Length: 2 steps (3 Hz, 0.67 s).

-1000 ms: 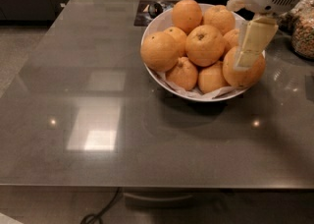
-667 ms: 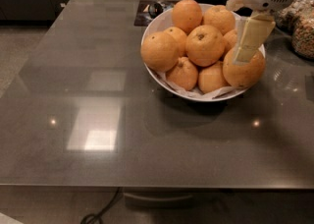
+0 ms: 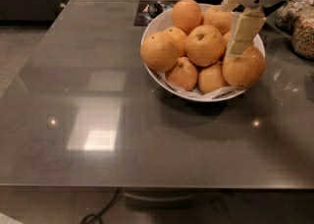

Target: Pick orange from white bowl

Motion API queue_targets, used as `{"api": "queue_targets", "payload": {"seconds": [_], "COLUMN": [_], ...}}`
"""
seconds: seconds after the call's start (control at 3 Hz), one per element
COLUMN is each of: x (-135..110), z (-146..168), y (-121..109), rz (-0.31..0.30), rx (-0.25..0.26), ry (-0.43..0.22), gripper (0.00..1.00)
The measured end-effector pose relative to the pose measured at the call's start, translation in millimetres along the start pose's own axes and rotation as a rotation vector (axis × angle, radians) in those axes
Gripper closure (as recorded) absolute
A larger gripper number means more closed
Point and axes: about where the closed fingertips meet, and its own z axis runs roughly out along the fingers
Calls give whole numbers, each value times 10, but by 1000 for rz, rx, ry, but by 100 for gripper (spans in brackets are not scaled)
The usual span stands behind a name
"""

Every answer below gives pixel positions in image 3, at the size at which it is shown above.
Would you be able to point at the white ceramic bowl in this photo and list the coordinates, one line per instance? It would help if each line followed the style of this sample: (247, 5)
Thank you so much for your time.
(162, 22)

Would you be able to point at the orange top back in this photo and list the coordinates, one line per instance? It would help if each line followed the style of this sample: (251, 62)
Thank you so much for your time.
(186, 15)

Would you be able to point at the large orange front right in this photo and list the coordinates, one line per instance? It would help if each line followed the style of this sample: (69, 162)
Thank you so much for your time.
(245, 70)

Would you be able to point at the black tray with items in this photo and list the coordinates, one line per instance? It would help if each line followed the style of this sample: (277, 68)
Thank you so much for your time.
(147, 10)

